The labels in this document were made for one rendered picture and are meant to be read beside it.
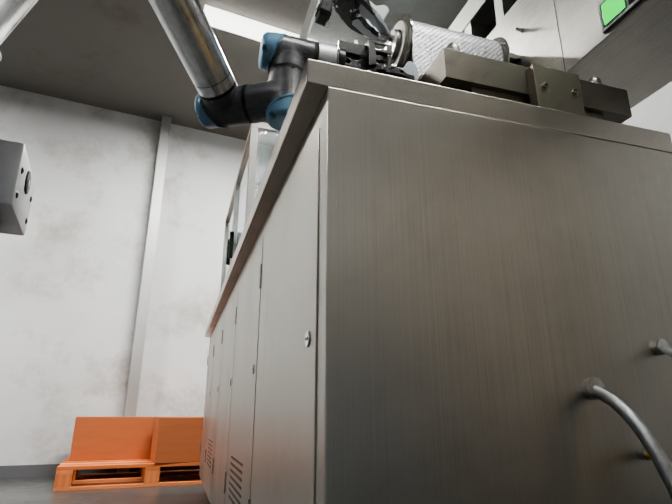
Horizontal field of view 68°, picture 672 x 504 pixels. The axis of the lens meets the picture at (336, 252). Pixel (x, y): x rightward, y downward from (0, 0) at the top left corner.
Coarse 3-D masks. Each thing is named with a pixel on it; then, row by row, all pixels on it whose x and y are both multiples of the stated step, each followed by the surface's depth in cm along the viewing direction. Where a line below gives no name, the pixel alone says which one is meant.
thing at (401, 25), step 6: (396, 24) 118; (402, 24) 114; (402, 30) 113; (402, 36) 113; (402, 42) 113; (402, 48) 112; (402, 54) 113; (396, 60) 115; (408, 60) 114; (396, 66) 115
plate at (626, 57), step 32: (544, 0) 118; (576, 0) 108; (512, 32) 130; (544, 32) 117; (576, 32) 107; (608, 32) 98; (640, 32) 98; (544, 64) 116; (576, 64) 107; (608, 64) 107; (640, 64) 107; (640, 96) 117
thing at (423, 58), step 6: (414, 48) 110; (420, 48) 111; (414, 54) 110; (420, 54) 110; (426, 54) 111; (432, 54) 112; (438, 54) 112; (414, 60) 109; (420, 60) 110; (426, 60) 110; (432, 60) 111; (420, 66) 109; (426, 66) 110; (420, 72) 109
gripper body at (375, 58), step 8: (368, 40) 103; (344, 48) 103; (352, 48) 103; (360, 48) 104; (368, 48) 102; (344, 56) 100; (352, 56) 103; (360, 56) 103; (368, 56) 102; (376, 56) 104; (384, 56) 104; (344, 64) 100; (352, 64) 102; (360, 64) 103; (368, 64) 101; (376, 64) 103; (384, 64) 103; (376, 72) 101
